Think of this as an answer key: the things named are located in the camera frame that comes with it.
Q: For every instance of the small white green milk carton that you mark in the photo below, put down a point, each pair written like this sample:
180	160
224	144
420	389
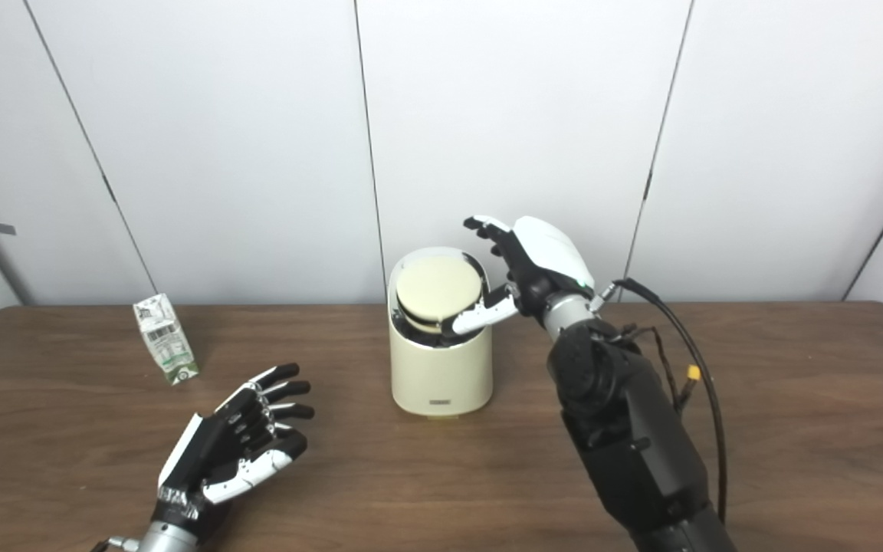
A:
166	340

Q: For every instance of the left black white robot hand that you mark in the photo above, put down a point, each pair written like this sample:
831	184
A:
208	456

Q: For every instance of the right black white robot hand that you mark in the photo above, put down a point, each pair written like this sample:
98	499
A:
553	257

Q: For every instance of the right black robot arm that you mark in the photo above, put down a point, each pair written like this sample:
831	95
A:
633	445

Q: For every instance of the black panel hinge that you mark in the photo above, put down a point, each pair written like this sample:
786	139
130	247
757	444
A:
108	188
648	185

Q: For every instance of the cream round bin lid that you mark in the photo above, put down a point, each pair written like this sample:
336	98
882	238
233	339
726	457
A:
438	287

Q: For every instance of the cream-colored trash bin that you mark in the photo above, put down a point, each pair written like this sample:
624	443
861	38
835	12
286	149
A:
440	379

